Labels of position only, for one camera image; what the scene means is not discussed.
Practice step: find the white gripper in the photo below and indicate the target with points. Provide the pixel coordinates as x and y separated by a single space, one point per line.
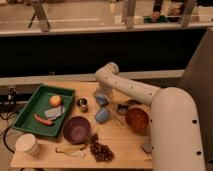
104 89

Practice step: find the blue sponge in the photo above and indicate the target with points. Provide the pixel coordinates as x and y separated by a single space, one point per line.
101 99

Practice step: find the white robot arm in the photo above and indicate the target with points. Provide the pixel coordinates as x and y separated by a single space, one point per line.
175 130

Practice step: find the small metal cup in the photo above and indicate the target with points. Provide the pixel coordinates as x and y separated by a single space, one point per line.
82 104

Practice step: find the light blue mug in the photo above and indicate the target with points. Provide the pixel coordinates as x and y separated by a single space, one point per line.
102 115

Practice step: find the black binder clip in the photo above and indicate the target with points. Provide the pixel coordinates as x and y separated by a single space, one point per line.
122 109

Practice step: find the orange bowl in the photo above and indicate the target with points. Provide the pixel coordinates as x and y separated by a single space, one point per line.
137 119

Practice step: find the purple bowl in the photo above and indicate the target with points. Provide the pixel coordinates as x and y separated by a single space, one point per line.
77 130

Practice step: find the yellow red apple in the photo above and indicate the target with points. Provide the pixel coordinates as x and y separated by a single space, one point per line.
55 100

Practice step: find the grey cloth in tray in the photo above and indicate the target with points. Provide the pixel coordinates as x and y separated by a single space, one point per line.
54 113

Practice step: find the green plastic tray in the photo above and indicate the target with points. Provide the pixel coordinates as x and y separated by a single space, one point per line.
38 104

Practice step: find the bunch of dark grapes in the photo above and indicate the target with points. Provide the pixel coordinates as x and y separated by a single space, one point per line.
101 153

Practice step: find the yellow banana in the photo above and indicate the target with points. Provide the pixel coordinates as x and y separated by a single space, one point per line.
71 150

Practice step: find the grey rectangular block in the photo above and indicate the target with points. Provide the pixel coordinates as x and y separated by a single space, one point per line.
147 148

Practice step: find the white paper cup stack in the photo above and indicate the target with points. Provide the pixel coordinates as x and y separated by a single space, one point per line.
28 144

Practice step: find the black handled tool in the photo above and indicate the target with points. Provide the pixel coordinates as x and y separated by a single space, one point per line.
133 102

